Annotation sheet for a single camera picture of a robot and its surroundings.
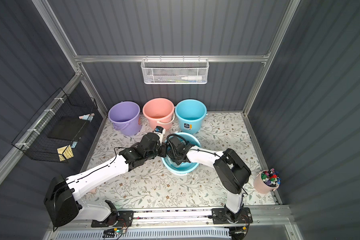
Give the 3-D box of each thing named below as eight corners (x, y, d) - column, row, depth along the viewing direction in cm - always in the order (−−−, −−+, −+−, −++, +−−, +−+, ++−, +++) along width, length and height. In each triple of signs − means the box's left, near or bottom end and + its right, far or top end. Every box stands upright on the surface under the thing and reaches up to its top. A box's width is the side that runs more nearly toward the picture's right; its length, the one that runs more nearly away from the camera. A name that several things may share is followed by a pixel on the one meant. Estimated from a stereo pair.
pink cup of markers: (253, 193, 83) (265, 184, 71) (249, 179, 88) (259, 168, 77) (270, 193, 83) (284, 184, 71) (265, 179, 88) (277, 168, 77)
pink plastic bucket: (145, 137, 108) (139, 121, 94) (150, 115, 123) (145, 97, 109) (174, 137, 108) (172, 121, 94) (175, 115, 123) (174, 97, 108)
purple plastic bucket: (113, 140, 106) (102, 124, 93) (121, 118, 121) (113, 101, 107) (141, 140, 106) (135, 124, 93) (146, 118, 121) (141, 101, 107)
